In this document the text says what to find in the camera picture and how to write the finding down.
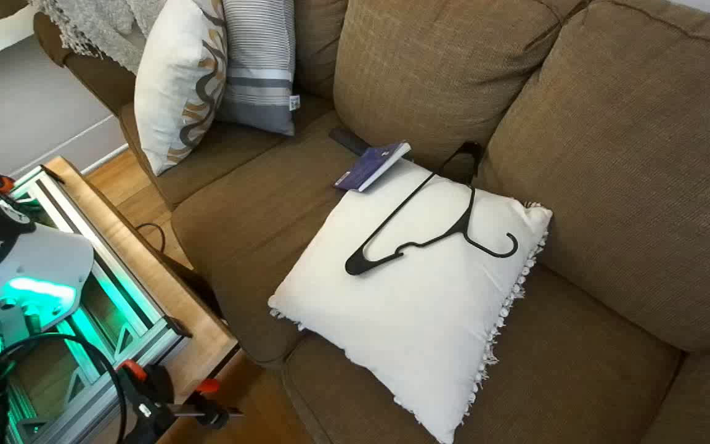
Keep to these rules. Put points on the brown fabric sofa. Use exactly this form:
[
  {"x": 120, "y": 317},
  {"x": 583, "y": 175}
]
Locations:
[{"x": 96, "y": 77}]

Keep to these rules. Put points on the grey knit blanket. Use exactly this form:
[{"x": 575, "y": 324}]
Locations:
[{"x": 100, "y": 27}]

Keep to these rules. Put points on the brown sofa back cushion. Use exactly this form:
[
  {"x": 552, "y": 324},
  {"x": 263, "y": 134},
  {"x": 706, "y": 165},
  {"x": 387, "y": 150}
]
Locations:
[
  {"x": 319, "y": 39},
  {"x": 438, "y": 75},
  {"x": 641, "y": 162}
]

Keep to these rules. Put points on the blue book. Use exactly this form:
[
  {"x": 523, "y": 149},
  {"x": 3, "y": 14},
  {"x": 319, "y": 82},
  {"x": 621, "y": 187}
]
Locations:
[{"x": 370, "y": 169}]

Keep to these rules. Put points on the aluminium frame with green light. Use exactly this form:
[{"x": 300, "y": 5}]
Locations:
[{"x": 117, "y": 312}]

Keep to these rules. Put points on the grey white striped pillow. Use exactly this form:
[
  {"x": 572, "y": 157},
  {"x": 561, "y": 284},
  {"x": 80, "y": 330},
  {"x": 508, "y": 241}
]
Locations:
[{"x": 259, "y": 82}]

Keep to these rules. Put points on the black plastic clothes hanger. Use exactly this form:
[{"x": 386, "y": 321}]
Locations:
[{"x": 359, "y": 261}]

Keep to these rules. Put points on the white square pillow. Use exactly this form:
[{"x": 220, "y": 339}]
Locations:
[{"x": 420, "y": 312}]

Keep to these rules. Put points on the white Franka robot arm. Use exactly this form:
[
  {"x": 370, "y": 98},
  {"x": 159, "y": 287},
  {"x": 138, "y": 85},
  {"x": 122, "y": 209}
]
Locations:
[{"x": 17, "y": 271}]

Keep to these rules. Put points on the white pillow with swirl pattern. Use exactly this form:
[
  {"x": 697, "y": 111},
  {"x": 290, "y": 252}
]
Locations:
[{"x": 165, "y": 90}]

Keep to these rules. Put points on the wooden table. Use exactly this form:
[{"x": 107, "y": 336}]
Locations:
[{"x": 165, "y": 287}]

